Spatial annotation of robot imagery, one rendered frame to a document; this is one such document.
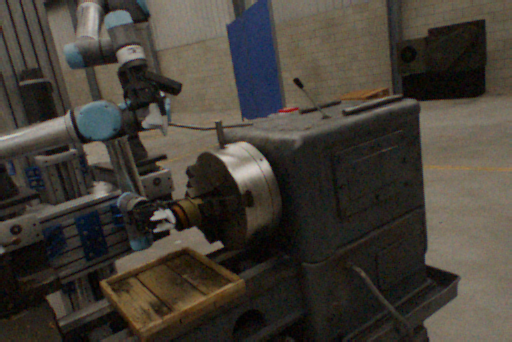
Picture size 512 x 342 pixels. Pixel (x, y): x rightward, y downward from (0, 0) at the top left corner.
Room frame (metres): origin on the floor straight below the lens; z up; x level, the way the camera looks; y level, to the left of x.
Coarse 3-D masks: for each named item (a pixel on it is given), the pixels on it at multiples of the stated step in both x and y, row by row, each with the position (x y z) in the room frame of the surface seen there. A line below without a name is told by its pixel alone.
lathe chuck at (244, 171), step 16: (208, 160) 1.24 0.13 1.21; (224, 160) 1.16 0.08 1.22; (240, 160) 1.17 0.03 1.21; (208, 176) 1.25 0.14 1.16; (224, 176) 1.17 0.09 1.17; (240, 176) 1.13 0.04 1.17; (256, 176) 1.15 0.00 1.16; (224, 192) 1.18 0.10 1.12; (240, 192) 1.11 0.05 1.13; (256, 192) 1.13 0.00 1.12; (240, 208) 1.12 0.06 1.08; (256, 208) 1.11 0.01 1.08; (272, 208) 1.15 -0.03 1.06; (224, 224) 1.22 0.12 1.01; (240, 224) 1.13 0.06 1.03; (256, 224) 1.12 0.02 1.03; (224, 240) 1.23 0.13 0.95; (240, 240) 1.15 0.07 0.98; (256, 240) 1.18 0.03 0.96
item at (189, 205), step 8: (184, 200) 1.17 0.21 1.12; (192, 200) 1.16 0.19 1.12; (200, 200) 1.18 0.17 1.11; (176, 208) 1.14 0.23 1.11; (184, 208) 1.14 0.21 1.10; (192, 208) 1.14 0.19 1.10; (176, 216) 1.12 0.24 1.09; (184, 216) 1.13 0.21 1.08; (192, 216) 1.13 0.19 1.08; (200, 216) 1.14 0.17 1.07; (176, 224) 1.17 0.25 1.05; (184, 224) 1.12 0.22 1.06; (192, 224) 1.14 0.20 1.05; (200, 224) 1.16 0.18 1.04
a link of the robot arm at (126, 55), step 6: (126, 48) 1.22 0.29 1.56; (132, 48) 1.22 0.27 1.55; (138, 48) 1.23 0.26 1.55; (120, 54) 1.22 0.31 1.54; (126, 54) 1.21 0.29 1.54; (132, 54) 1.21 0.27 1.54; (138, 54) 1.22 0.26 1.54; (144, 54) 1.25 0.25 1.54; (120, 60) 1.22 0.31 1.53; (126, 60) 1.21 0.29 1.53; (132, 60) 1.21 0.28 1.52; (120, 66) 1.23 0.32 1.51
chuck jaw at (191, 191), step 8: (192, 168) 1.27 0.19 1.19; (200, 168) 1.28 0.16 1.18; (192, 176) 1.25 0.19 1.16; (200, 176) 1.26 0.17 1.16; (192, 184) 1.23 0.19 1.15; (200, 184) 1.23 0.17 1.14; (208, 184) 1.24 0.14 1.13; (192, 192) 1.21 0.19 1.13; (200, 192) 1.21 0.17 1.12; (208, 192) 1.23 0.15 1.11; (216, 192) 1.27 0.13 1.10
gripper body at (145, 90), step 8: (128, 64) 1.21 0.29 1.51; (136, 64) 1.21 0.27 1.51; (144, 64) 1.22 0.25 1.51; (120, 72) 1.20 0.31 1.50; (128, 72) 1.20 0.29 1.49; (136, 72) 1.24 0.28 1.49; (120, 80) 1.22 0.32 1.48; (128, 80) 1.21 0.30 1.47; (136, 80) 1.21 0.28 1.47; (144, 80) 1.22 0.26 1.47; (128, 88) 1.17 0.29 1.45; (136, 88) 1.17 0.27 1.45; (144, 88) 1.19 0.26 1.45; (152, 88) 1.20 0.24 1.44; (128, 96) 1.20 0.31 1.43; (136, 96) 1.17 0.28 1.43; (144, 96) 1.18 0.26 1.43; (152, 96) 1.19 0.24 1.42; (136, 104) 1.17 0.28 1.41; (144, 104) 1.21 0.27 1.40
